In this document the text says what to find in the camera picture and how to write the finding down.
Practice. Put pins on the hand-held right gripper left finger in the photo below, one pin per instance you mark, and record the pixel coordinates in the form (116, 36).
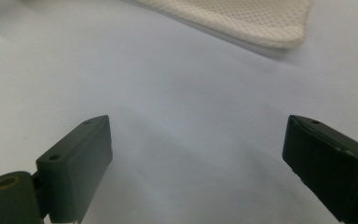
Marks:
(74, 168)

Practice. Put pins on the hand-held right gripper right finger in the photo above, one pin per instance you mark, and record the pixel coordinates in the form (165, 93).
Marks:
(329, 161)

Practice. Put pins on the white mesh laundry bag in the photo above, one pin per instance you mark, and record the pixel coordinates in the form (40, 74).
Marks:
(230, 18)

